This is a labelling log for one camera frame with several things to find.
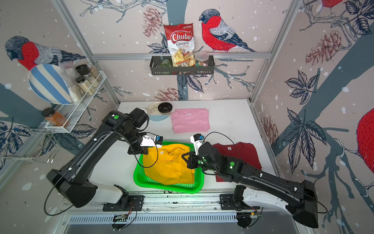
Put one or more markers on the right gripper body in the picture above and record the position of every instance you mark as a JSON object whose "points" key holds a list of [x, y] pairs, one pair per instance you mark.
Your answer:
{"points": [[194, 161]]}

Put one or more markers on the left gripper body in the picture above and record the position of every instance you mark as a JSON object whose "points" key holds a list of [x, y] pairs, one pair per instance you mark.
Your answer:
{"points": [[145, 148]]}

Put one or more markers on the yellow t-shirt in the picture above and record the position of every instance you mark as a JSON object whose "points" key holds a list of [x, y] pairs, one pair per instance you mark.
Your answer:
{"points": [[166, 166]]}

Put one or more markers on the green plastic basket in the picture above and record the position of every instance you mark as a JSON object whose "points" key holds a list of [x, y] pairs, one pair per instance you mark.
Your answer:
{"points": [[142, 180]]}

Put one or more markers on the dark red t-shirt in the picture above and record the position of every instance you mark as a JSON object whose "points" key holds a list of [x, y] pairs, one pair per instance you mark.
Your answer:
{"points": [[242, 151]]}

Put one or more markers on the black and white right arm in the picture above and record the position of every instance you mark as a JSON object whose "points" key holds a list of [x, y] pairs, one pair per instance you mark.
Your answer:
{"points": [[300, 197]]}

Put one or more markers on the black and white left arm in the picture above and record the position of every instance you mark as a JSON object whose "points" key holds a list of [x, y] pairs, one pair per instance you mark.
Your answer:
{"points": [[72, 180]]}

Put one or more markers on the pink folded t-shirt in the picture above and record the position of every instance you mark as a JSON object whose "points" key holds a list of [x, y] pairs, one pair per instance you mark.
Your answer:
{"points": [[190, 120]]}

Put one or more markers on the light blue plate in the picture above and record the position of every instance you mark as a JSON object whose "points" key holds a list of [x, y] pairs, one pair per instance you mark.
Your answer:
{"points": [[154, 114]]}

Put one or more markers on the black bowl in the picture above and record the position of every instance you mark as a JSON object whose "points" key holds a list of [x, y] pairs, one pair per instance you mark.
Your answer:
{"points": [[165, 108]]}

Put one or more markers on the green jar on shelf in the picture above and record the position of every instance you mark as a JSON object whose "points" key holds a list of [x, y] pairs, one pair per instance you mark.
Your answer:
{"points": [[166, 63]]}

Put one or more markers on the clear candy container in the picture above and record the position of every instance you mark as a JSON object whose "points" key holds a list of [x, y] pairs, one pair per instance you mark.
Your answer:
{"points": [[201, 58]]}

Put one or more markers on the black lid spice jar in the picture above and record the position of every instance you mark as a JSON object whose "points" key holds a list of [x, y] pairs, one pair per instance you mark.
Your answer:
{"points": [[85, 86], [84, 71]]}

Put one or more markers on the orange spice jar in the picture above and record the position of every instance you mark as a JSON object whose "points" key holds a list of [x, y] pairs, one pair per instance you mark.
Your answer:
{"points": [[54, 117]]}

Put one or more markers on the red cassava chips bag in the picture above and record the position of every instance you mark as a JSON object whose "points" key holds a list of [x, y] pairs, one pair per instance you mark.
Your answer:
{"points": [[180, 41]]}

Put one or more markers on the blue striped plate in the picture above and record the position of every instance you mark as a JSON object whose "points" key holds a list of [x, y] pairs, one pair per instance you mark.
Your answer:
{"points": [[47, 83]]}

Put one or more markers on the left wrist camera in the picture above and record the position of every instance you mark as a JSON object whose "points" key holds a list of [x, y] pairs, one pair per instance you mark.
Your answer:
{"points": [[158, 140]]}

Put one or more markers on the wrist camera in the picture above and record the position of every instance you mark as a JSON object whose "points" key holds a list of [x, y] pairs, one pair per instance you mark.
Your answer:
{"points": [[158, 140], [197, 138]]}

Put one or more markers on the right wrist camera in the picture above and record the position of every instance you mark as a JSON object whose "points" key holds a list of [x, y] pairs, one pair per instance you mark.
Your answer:
{"points": [[197, 138]]}

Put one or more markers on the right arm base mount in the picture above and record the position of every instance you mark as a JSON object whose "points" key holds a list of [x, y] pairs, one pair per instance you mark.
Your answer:
{"points": [[228, 202]]}

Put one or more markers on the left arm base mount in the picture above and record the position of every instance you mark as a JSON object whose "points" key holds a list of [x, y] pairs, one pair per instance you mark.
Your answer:
{"points": [[127, 203]]}

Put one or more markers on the black wall shelf basket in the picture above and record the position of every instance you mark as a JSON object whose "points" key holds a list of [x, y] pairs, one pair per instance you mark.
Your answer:
{"points": [[156, 69]]}

